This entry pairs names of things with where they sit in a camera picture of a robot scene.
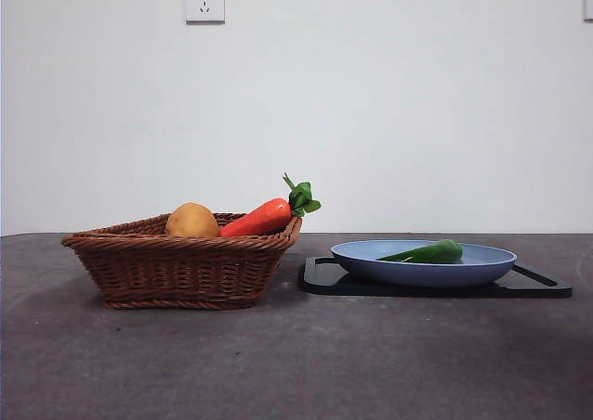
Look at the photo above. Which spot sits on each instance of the blue round plate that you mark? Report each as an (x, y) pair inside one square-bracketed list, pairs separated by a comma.
[(417, 274)]

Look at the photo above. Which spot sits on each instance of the green pepper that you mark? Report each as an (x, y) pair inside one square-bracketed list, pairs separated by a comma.
[(431, 251)]

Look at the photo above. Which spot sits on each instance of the orange carrot with green leaves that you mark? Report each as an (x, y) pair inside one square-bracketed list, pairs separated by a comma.
[(259, 216)]

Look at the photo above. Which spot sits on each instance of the black flat tray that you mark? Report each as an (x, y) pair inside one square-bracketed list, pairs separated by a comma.
[(324, 285)]

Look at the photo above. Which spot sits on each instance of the yellow-brown potato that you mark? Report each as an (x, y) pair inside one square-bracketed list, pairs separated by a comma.
[(191, 220)]

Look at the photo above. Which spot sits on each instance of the brown wicker basket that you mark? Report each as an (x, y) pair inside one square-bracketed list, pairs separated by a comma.
[(176, 271)]

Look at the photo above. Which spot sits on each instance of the white wall socket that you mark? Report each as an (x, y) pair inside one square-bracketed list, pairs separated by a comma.
[(205, 2)]

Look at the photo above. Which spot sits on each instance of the white wall plate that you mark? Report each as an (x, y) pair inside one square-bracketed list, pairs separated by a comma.
[(588, 0)]

